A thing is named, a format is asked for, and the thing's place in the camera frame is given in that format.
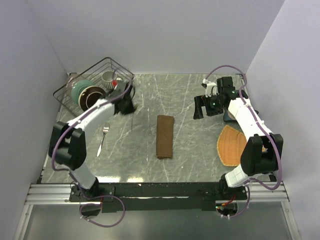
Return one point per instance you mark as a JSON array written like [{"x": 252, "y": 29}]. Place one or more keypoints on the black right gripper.
[{"x": 200, "y": 101}]

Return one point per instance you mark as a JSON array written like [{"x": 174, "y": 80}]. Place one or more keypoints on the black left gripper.
[{"x": 131, "y": 109}]

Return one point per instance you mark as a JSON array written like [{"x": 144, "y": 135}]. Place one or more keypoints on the brown cloth napkin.
[{"x": 164, "y": 136}]

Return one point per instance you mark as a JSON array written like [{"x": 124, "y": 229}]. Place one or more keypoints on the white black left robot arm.
[{"x": 68, "y": 148}]

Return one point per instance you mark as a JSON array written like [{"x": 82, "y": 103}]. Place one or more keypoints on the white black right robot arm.
[{"x": 262, "y": 152}]

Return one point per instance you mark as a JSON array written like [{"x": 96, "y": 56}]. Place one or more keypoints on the silver fork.
[{"x": 105, "y": 130}]

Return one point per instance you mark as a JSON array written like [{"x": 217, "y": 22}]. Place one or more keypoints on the blue star-shaped dish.
[{"x": 228, "y": 117}]

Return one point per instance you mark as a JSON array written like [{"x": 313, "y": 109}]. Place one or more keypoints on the striped ceramic mug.
[{"x": 107, "y": 77}]

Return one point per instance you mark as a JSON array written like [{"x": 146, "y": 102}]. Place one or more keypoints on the brown ceramic bowl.
[{"x": 89, "y": 96}]

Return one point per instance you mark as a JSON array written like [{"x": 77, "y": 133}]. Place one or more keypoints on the green ceramic bowl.
[{"x": 78, "y": 88}]

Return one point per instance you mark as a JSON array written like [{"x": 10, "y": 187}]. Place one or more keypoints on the orange woven placemat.
[{"x": 230, "y": 146}]

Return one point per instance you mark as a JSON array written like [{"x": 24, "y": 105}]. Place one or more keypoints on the clear glass jar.
[{"x": 71, "y": 81}]

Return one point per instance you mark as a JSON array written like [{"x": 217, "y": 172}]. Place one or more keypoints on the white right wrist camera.
[{"x": 211, "y": 88}]

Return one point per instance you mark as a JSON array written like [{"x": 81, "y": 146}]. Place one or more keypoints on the black wire dish rack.
[{"x": 94, "y": 74}]

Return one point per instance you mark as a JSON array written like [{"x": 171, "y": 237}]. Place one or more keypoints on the aluminium frame rail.
[{"x": 55, "y": 194}]

